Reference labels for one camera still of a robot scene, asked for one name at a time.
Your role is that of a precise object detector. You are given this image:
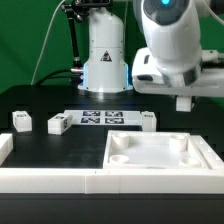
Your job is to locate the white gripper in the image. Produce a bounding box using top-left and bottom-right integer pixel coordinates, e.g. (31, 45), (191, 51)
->
(132, 47), (224, 98)

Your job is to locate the white square tabletop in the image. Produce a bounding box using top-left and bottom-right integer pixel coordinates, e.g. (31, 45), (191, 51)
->
(103, 131), (209, 169)

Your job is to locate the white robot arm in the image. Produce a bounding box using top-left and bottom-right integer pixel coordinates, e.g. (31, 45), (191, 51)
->
(79, 0), (224, 97)

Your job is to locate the white tag sheet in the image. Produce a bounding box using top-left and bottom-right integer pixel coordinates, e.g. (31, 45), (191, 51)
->
(64, 110), (141, 126)

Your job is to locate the white U-shaped fence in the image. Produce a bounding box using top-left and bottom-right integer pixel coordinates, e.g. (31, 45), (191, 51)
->
(0, 136), (224, 194)

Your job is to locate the black cable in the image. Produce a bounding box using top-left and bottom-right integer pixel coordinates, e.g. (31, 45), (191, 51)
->
(35, 68), (83, 86)

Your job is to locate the black camera stand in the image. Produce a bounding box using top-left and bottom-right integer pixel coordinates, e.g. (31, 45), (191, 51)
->
(62, 0), (113, 74)

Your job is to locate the white cable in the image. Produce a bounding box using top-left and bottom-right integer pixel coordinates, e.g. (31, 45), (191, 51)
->
(30, 0), (66, 86)

